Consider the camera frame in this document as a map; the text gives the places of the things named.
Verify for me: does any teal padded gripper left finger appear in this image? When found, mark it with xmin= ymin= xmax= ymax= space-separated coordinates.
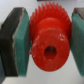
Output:
xmin=0 ymin=7 xmax=31 ymax=76

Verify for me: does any teal padded gripper right finger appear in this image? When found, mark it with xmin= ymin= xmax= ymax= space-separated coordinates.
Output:
xmin=70 ymin=7 xmax=84 ymax=69

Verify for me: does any small red gear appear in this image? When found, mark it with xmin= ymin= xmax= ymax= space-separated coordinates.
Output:
xmin=30 ymin=2 xmax=71 ymax=72

